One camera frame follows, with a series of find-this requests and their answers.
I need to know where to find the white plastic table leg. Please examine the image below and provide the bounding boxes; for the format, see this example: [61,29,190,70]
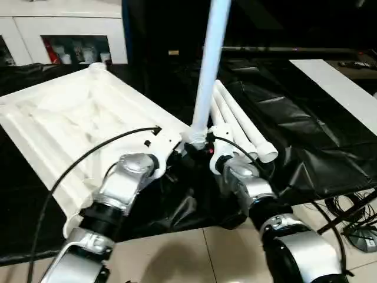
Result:
[190,0,233,150]
[212,88,260,160]
[209,101,228,130]
[214,79,278,163]

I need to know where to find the white plastic table top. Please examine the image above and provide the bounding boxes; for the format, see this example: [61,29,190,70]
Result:
[0,62,192,238]

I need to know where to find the black plastic mat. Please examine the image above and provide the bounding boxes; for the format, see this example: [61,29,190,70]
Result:
[0,54,377,263]

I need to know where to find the long dark metal rod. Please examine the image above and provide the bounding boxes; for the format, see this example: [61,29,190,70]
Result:
[220,45,377,56]

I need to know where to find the white flat board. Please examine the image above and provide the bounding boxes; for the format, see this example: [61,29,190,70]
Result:
[288,58,377,134]

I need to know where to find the black stand leg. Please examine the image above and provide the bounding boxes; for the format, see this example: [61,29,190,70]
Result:
[317,191,377,236]

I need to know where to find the black remote control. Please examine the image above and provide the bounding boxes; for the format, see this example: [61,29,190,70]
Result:
[338,60,369,70]

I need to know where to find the red bottle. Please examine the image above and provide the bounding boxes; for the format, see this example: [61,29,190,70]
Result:
[43,41,54,64]

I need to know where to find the grey stand base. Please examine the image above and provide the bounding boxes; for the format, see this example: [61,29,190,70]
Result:
[348,226,377,254]

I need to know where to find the white cabinet with glass doors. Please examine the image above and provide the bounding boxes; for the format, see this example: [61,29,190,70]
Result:
[0,0,129,66]

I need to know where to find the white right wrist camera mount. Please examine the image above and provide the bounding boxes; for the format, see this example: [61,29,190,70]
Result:
[208,124,237,175]

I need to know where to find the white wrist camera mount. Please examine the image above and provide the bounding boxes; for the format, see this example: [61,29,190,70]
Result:
[143,129,183,180]
[208,124,237,175]

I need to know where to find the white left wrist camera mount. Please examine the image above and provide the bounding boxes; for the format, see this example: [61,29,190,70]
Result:
[143,129,183,180]

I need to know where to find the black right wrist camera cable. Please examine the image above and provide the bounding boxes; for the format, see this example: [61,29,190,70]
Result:
[211,136,346,272]

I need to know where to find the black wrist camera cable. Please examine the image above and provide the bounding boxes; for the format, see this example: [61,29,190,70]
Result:
[27,126,163,283]
[211,136,346,272]

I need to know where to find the black left wrist camera cable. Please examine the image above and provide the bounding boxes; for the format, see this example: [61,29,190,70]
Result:
[27,126,163,283]

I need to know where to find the black floor cables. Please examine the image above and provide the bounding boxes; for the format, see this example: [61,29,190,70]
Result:
[322,188,377,236]

